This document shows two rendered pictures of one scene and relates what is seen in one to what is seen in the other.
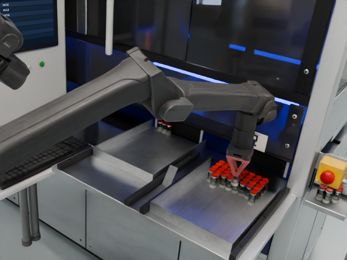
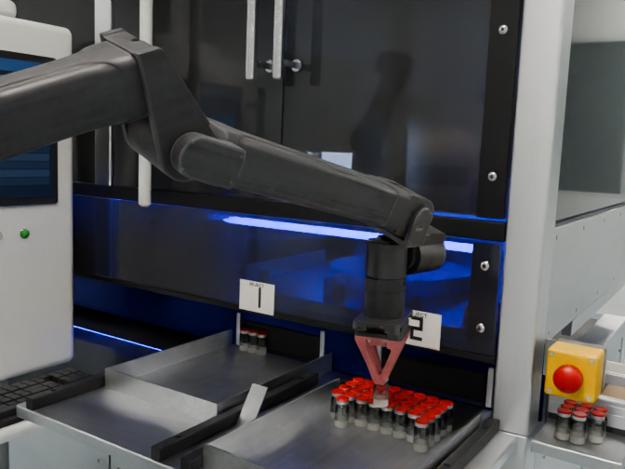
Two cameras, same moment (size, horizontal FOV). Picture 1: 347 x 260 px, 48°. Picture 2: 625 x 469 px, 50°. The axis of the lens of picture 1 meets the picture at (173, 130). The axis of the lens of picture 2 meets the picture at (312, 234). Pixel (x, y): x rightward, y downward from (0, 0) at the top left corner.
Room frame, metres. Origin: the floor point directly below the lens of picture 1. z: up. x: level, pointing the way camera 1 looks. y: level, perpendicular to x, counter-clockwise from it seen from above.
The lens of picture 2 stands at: (0.06, -0.11, 1.31)
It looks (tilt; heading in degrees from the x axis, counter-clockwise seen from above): 7 degrees down; 1
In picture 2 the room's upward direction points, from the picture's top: 2 degrees clockwise
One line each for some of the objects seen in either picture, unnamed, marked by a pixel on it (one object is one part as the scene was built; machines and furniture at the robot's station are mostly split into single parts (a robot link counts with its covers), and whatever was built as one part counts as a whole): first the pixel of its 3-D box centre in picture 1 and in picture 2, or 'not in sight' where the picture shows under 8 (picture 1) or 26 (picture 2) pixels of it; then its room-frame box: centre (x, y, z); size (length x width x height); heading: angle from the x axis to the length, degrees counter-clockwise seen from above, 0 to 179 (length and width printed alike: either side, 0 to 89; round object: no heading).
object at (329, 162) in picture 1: (331, 171); (575, 369); (1.05, -0.49, 1.00); 0.08 x 0.07 x 0.07; 148
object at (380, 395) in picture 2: (235, 178); (380, 391); (0.98, -0.20, 0.97); 0.02 x 0.02 x 0.04
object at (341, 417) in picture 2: (213, 180); (341, 411); (1.06, -0.14, 0.90); 0.02 x 0.02 x 0.05
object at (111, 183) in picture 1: (179, 178); (275, 418); (1.11, -0.04, 0.87); 0.70 x 0.48 x 0.02; 58
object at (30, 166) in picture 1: (39, 157); (2, 404); (1.23, 0.48, 0.82); 0.40 x 0.14 x 0.02; 148
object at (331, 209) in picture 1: (329, 200); (584, 441); (1.07, -0.53, 0.87); 0.14 x 0.13 x 0.02; 148
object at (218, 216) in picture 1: (218, 198); (351, 440); (0.98, -0.16, 0.90); 0.34 x 0.26 x 0.04; 148
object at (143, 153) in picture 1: (152, 147); (224, 368); (1.26, 0.07, 0.90); 0.34 x 0.26 x 0.04; 148
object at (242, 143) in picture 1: (242, 139); (384, 301); (0.98, -0.19, 1.10); 0.10 x 0.07 x 0.07; 163
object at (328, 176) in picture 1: (327, 177); (568, 378); (1.01, -0.47, 0.99); 0.04 x 0.04 x 0.04; 58
